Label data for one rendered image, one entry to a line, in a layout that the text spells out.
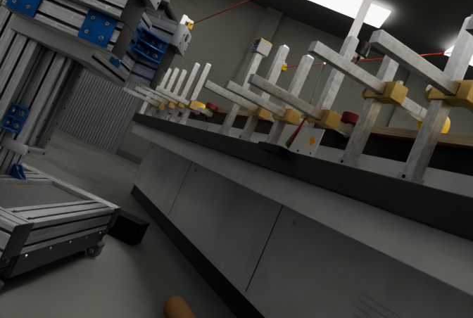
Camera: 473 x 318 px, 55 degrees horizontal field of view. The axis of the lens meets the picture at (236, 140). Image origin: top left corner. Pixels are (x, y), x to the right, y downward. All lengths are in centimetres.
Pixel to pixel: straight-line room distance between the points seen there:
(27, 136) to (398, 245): 116
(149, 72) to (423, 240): 114
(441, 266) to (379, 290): 41
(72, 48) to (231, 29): 740
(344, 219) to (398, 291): 25
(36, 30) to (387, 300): 130
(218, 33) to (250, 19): 65
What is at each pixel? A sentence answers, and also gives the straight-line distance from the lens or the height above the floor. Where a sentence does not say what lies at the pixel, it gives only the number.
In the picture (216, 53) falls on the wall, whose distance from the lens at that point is 868.
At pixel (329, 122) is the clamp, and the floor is 83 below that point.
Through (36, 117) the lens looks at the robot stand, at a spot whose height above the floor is 46.
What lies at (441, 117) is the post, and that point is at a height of 88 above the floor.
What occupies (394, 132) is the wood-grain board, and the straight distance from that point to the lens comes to 158.
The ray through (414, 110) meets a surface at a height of 94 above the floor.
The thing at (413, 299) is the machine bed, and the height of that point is 44.
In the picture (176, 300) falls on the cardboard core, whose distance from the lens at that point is 168.
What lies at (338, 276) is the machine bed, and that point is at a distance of 159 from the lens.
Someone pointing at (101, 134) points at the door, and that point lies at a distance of 878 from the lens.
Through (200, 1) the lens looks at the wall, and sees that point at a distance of 904.
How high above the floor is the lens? 55
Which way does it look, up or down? 4 degrees up
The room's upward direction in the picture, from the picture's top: 24 degrees clockwise
